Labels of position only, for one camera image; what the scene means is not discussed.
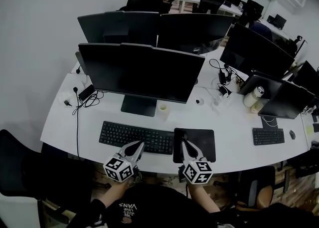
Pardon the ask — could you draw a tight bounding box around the black monitor back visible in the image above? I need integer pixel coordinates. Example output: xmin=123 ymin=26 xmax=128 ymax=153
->
xmin=157 ymin=12 xmax=235 ymax=55
xmin=77 ymin=10 xmax=160 ymax=47

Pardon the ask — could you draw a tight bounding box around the large black monitor with stand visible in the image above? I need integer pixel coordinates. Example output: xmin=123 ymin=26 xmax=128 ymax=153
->
xmin=78 ymin=42 xmax=206 ymax=118

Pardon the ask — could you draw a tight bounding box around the person's black printed shirt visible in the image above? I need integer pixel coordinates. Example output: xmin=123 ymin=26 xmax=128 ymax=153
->
xmin=66 ymin=184 xmax=319 ymax=228

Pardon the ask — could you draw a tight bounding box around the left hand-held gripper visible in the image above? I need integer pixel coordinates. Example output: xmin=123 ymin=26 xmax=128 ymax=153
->
xmin=103 ymin=140 xmax=146 ymax=184

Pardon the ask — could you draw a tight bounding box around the large black keyboard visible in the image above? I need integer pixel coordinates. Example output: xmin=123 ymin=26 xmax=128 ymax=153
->
xmin=99 ymin=121 xmax=175 ymax=156

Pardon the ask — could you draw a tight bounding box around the black power adapter brick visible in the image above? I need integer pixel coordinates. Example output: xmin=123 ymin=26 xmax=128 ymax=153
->
xmin=77 ymin=84 xmax=96 ymax=102

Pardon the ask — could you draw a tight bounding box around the black mouse pad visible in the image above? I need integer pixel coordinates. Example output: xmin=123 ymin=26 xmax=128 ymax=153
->
xmin=172 ymin=127 xmax=217 ymax=164

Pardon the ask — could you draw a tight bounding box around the dark open laptop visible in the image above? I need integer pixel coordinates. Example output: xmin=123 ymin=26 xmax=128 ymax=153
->
xmin=257 ymin=80 xmax=316 ymax=120
xmin=237 ymin=70 xmax=285 ymax=101

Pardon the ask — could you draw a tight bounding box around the white power strip with plugs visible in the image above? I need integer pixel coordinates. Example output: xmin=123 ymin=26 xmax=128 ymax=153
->
xmin=211 ymin=91 xmax=233 ymax=111

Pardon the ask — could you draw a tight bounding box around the black and brown office chair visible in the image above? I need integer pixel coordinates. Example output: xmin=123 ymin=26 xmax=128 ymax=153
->
xmin=235 ymin=165 xmax=277 ymax=211

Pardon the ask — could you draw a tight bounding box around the small black keyboard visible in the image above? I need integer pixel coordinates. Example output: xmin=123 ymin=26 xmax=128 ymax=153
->
xmin=252 ymin=127 xmax=286 ymax=146

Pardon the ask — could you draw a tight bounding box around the person's left forearm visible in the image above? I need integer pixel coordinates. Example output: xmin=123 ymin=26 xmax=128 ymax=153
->
xmin=91 ymin=181 xmax=131 ymax=213

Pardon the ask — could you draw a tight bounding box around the black angled monitor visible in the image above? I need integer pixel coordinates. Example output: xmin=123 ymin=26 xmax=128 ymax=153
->
xmin=219 ymin=22 xmax=296 ymax=80

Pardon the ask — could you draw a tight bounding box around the dark blue office chair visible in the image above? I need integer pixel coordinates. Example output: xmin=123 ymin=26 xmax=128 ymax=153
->
xmin=250 ymin=20 xmax=274 ymax=41

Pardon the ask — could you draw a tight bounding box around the black high-back office chair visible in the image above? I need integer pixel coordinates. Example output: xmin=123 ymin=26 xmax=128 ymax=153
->
xmin=119 ymin=0 xmax=165 ymax=14

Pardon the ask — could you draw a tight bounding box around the small pale cup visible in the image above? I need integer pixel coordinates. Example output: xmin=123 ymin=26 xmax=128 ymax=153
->
xmin=158 ymin=102 xmax=168 ymax=118

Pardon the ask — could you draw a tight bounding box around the black charger with looped cable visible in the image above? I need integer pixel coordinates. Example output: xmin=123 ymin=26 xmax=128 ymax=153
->
xmin=209 ymin=58 xmax=233 ymax=85

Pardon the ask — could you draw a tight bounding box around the person's right forearm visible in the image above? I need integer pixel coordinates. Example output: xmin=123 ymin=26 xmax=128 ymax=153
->
xmin=187 ymin=183 xmax=221 ymax=214

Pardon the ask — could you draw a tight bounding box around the black mesh office chair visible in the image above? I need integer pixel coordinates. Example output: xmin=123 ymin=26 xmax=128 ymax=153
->
xmin=0 ymin=129 xmax=97 ymax=224

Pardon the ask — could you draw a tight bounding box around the long black cable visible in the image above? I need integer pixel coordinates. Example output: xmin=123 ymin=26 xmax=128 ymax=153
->
xmin=71 ymin=86 xmax=107 ymax=160

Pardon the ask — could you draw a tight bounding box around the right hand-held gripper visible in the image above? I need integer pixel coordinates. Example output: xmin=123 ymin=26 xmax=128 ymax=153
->
xmin=180 ymin=140 xmax=214 ymax=185

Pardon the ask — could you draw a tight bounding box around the white bottle with metal cap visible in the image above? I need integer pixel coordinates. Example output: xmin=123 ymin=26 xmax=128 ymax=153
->
xmin=243 ymin=85 xmax=265 ymax=108

